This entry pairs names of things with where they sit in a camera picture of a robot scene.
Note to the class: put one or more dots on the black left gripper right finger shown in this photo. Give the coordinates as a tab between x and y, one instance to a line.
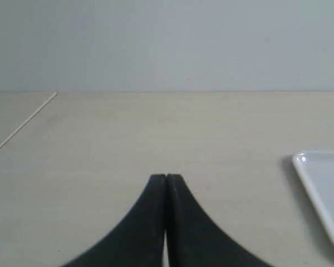
193	238

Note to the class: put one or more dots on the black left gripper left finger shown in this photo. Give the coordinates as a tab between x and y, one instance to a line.
138	239

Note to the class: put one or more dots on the white rectangular plastic tray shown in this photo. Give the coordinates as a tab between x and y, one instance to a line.
316	173

